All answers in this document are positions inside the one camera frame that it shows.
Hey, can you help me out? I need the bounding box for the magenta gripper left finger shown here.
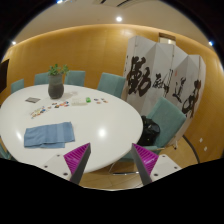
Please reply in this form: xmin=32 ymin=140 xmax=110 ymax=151
xmin=64 ymin=143 xmax=91 ymax=185

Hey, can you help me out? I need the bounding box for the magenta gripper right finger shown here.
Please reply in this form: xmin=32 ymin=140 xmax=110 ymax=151
xmin=131 ymin=144 xmax=159 ymax=185

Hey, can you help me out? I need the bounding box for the blue folded towel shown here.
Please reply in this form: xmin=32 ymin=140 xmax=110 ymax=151
xmin=24 ymin=122 xmax=75 ymax=148

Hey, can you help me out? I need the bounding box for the black bag on chair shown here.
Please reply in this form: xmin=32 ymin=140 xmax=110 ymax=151
xmin=138 ymin=116 xmax=160 ymax=146

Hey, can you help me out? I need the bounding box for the teal chair near right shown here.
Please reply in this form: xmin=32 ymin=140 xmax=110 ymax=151
xmin=109 ymin=96 xmax=188 ymax=176

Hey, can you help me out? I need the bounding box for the teal chair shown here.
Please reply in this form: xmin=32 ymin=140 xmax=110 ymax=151
xmin=109 ymin=96 xmax=188 ymax=176
xmin=0 ymin=138 xmax=15 ymax=161
xmin=34 ymin=73 xmax=49 ymax=85
xmin=11 ymin=79 xmax=24 ymax=93
xmin=64 ymin=70 xmax=85 ymax=86
xmin=97 ymin=72 xmax=125 ymax=98

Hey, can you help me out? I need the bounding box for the clear plastic packet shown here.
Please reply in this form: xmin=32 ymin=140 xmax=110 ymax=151
xmin=71 ymin=97 xmax=87 ymax=106

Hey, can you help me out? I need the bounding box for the row of colourful small items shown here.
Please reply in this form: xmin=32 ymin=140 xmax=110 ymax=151
xmin=30 ymin=101 xmax=70 ymax=119

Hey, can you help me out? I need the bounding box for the green small object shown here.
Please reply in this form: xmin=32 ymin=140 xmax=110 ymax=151
xmin=86 ymin=97 xmax=91 ymax=103

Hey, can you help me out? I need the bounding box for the small colourful items right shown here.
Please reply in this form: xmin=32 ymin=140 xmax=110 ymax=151
xmin=94 ymin=98 xmax=108 ymax=104

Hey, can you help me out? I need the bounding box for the teal chair lower left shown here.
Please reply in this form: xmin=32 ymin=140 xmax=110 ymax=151
xmin=0 ymin=138 xmax=15 ymax=161

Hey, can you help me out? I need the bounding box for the grey vase with green plant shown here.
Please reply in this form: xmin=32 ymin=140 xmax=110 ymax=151
xmin=48 ymin=64 xmax=69 ymax=99

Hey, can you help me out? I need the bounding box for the grey card on table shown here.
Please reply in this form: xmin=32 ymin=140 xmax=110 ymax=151
xmin=25 ymin=97 xmax=40 ymax=103

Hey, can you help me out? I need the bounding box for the teal chair back right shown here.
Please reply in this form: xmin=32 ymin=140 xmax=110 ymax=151
xmin=97 ymin=72 xmax=125 ymax=98

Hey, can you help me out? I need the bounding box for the teal chair back middle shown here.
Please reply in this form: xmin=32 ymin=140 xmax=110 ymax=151
xmin=64 ymin=70 xmax=85 ymax=86

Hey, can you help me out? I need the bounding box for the teal chair back left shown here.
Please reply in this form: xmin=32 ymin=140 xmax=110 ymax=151
xmin=34 ymin=73 xmax=49 ymax=85

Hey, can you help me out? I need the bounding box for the white calligraphy folding screen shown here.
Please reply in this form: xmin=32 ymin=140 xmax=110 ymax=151
xmin=123 ymin=36 xmax=206 ymax=145

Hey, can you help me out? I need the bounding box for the teal chair far left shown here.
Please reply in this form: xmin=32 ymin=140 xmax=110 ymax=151
xmin=11 ymin=79 xmax=24 ymax=93

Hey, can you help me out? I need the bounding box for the dark screen on wall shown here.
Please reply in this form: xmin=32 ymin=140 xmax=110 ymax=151
xmin=0 ymin=59 xmax=9 ymax=93

